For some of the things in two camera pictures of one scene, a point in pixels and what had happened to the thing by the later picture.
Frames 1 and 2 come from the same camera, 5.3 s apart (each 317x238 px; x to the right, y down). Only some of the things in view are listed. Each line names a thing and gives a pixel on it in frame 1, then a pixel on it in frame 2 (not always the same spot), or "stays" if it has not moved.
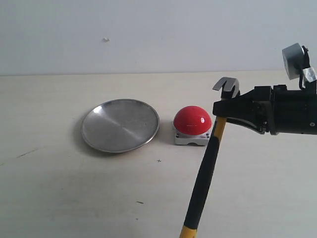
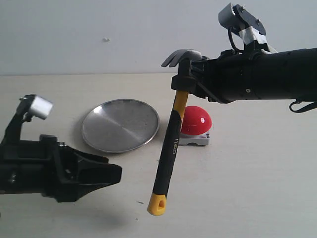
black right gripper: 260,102 to 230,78
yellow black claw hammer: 230,89 to 157,205
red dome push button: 193,125 stays
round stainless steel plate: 118,126 stays
